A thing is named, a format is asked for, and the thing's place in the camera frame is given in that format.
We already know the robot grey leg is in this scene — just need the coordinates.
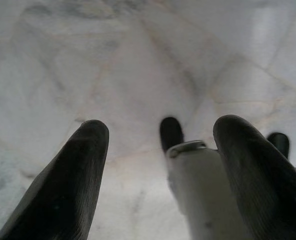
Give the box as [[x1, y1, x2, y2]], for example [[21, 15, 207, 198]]
[[165, 139, 251, 240]]

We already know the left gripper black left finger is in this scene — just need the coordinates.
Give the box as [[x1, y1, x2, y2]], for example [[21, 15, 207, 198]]
[[0, 119, 110, 240]]

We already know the robot black foot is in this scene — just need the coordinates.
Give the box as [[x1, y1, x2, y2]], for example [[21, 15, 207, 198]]
[[266, 132, 291, 160], [159, 116, 185, 154]]

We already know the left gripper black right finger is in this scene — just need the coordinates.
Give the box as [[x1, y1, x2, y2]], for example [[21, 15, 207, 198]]
[[212, 114, 296, 240]]

